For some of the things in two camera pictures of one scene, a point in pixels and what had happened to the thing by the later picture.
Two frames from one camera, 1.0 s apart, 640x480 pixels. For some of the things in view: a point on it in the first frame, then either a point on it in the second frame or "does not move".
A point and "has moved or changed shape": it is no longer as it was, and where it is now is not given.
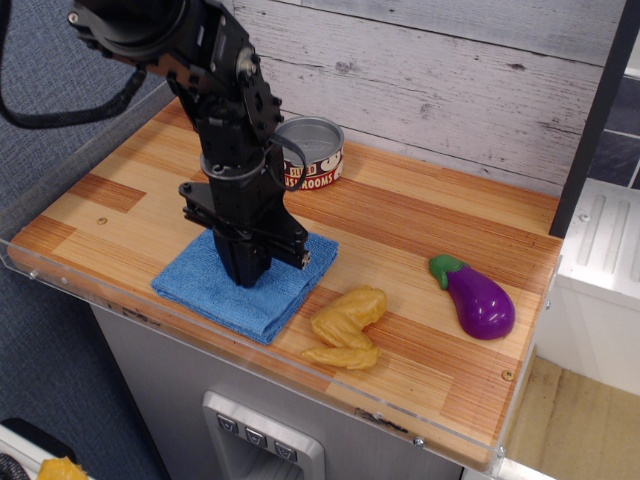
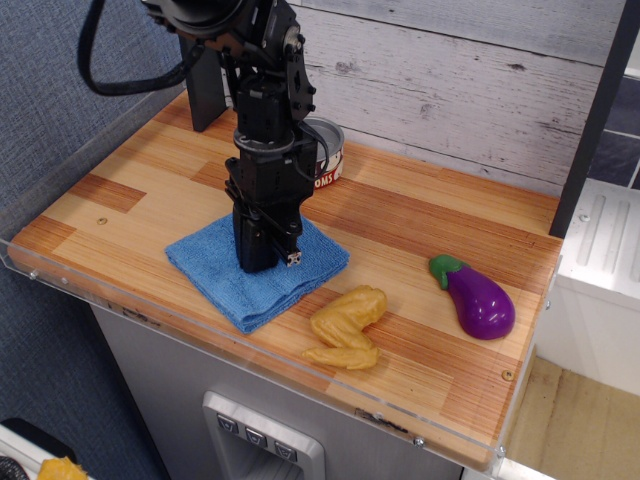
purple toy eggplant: (485, 310) does not move
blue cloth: (193, 276) has moved or changed shape
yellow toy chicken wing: (341, 323) does not move
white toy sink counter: (592, 316) does not move
